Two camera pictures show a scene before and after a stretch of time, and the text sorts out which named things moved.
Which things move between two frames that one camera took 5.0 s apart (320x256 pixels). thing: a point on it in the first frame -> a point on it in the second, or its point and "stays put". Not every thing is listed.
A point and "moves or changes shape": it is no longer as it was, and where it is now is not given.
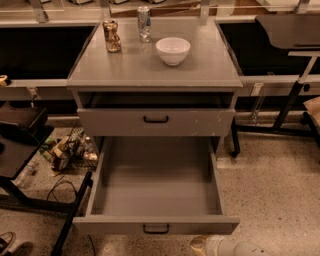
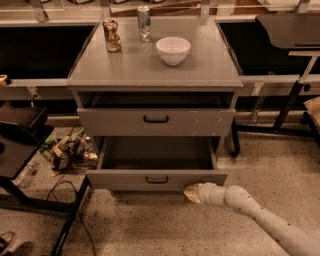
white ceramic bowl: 173,49 stays put
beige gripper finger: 197,244 -> 191,192
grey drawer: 155,185 moves or changes shape
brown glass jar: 112,36 stays put
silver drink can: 144,23 stays put
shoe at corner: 3,242 stays put
